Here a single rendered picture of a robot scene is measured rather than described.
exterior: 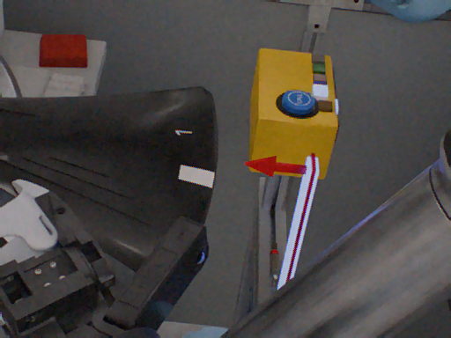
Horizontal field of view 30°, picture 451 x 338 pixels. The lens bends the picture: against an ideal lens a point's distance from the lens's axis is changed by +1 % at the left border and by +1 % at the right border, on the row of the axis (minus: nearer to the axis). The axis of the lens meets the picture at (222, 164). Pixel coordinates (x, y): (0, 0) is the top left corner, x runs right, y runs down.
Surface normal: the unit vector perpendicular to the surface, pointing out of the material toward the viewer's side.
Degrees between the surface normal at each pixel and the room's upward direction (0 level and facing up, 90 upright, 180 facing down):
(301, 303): 63
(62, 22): 90
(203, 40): 90
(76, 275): 6
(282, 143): 90
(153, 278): 8
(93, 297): 90
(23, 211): 6
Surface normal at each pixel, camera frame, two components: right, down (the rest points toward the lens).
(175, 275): 0.88, 0.32
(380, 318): -0.15, 0.61
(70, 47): 0.11, -0.75
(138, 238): 0.29, -0.48
